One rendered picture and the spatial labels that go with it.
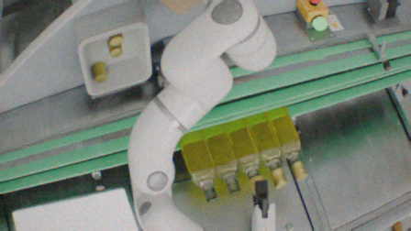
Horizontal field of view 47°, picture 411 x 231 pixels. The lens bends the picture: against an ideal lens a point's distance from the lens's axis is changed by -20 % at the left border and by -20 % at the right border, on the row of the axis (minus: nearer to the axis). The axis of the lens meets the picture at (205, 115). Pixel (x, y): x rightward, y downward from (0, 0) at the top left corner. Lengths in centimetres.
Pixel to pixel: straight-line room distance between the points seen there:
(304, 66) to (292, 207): 38
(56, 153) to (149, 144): 48
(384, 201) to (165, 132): 84
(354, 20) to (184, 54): 73
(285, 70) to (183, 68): 51
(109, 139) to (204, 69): 53
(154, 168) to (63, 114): 51
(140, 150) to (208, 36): 23
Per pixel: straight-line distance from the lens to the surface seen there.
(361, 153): 168
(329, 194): 159
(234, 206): 151
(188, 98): 102
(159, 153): 102
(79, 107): 146
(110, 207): 151
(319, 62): 145
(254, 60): 103
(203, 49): 95
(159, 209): 110
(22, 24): 205
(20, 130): 148
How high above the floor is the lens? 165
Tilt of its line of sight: 30 degrees down
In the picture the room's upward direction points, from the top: 159 degrees clockwise
